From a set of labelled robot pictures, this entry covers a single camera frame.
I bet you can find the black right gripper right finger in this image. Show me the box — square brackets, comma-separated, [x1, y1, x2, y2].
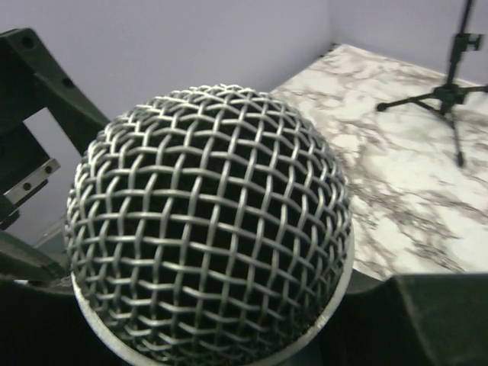
[316, 272, 488, 366]

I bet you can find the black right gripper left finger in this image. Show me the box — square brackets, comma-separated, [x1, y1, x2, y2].
[1, 28, 111, 365]

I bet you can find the rhinestone microphone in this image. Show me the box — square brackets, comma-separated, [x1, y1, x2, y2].
[64, 85, 355, 365]

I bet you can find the black tripod microphone stand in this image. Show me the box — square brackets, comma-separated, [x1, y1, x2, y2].
[376, 0, 487, 168]

